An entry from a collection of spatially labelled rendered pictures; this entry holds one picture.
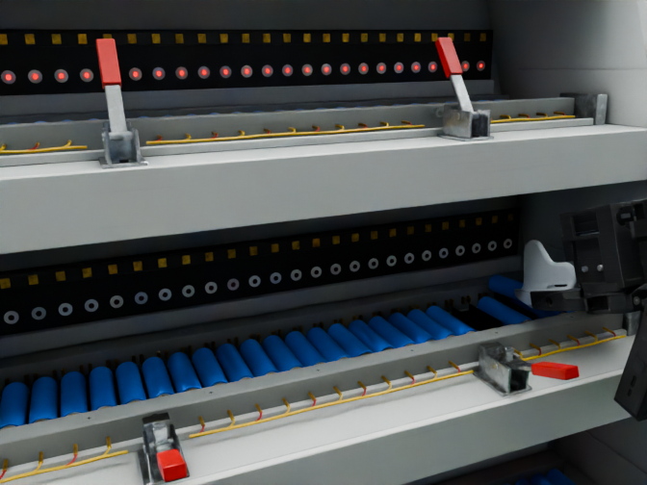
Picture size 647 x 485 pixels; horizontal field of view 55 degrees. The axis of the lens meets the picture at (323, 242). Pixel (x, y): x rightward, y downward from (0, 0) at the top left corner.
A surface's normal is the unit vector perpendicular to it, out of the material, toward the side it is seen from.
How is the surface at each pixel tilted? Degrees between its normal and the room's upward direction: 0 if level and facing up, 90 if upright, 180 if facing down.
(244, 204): 109
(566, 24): 90
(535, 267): 90
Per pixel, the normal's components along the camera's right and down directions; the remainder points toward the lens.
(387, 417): -0.02, -0.96
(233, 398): 0.37, 0.25
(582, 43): -0.93, 0.12
